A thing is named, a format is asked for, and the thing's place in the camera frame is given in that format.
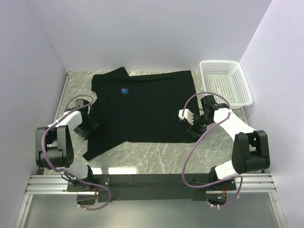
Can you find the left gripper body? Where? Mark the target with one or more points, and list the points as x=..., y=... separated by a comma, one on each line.
x=87, y=127

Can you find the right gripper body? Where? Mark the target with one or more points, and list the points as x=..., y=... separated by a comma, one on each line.
x=200, y=123

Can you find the white plastic mesh basket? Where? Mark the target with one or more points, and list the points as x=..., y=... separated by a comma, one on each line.
x=227, y=79

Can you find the black t-shirt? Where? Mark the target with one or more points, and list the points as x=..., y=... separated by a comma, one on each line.
x=139, y=109

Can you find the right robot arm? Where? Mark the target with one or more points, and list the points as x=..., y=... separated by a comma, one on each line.
x=250, y=147

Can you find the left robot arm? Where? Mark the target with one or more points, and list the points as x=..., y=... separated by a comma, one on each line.
x=53, y=143

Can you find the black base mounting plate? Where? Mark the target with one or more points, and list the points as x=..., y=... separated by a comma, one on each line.
x=155, y=186

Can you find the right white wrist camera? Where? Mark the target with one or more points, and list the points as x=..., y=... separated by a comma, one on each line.
x=186, y=115

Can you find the aluminium rail frame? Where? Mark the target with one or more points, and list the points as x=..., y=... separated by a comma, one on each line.
x=142, y=156

